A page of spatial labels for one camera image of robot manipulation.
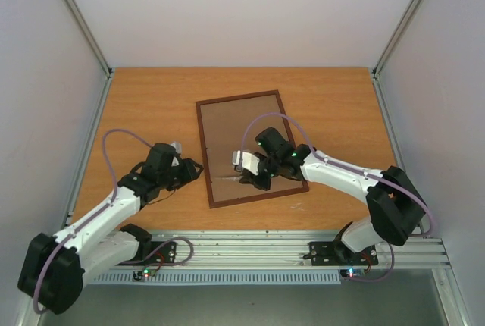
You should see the right aluminium corner post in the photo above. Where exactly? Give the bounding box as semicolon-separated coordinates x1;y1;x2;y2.
371;0;445;79

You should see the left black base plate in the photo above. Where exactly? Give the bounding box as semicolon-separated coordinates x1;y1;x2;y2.
120;241;177;266

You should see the grey slotted cable duct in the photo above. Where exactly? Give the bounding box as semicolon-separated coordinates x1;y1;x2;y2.
92;269;341;287

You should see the small circuit board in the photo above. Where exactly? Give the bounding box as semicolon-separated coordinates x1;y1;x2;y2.
340;268;370;279
132;269;157;282

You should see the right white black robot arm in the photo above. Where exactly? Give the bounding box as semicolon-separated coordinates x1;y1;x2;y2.
232;127;426;265

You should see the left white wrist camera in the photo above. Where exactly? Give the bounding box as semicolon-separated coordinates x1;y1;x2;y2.
170;142;182;167

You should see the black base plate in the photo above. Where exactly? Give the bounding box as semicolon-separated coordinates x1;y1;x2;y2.
120;241;177;266
304;241;379;266

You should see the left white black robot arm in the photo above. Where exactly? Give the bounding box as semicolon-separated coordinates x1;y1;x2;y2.
17;143;203;315

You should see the left small circuit board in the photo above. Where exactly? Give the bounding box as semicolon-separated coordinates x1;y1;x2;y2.
132;269;157;282

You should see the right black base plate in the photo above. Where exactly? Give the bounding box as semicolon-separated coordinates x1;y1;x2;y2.
304;241;379;266

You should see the aluminium rail front beam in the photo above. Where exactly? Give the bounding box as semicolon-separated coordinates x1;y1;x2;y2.
152;230;451;270

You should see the aluminium corner post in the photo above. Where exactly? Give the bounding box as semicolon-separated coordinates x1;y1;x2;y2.
41;0;114;79
371;0;445;79

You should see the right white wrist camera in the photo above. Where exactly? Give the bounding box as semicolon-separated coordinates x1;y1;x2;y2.
232;150;260;175

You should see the left aluminium corner post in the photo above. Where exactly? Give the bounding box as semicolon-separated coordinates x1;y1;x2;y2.
41;0;114;79

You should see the brown wooden picture frame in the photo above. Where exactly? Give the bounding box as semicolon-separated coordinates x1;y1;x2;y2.
196;90;309;209

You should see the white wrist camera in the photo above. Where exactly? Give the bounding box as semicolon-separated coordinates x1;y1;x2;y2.
170;142;182;167
232;150;260;175

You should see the right small circuit board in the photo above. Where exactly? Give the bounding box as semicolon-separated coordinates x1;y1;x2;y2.
340;268;370;279

